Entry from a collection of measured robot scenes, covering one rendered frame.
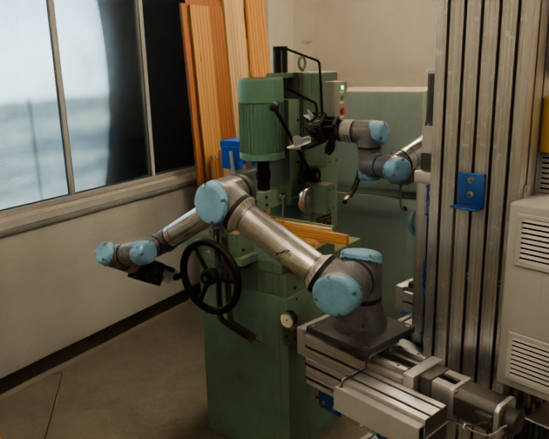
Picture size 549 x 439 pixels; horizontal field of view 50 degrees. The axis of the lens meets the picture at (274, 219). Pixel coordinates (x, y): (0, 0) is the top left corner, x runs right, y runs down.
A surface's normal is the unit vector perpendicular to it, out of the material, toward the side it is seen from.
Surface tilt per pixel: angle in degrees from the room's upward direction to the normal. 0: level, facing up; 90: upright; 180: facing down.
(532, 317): 90
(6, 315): 90
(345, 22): 90
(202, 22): 87
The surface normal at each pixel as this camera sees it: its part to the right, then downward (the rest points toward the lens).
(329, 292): -0.37, 0.31
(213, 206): -0.57, 0.16
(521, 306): -0.74, 0.19
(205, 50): 0.82, 0.07
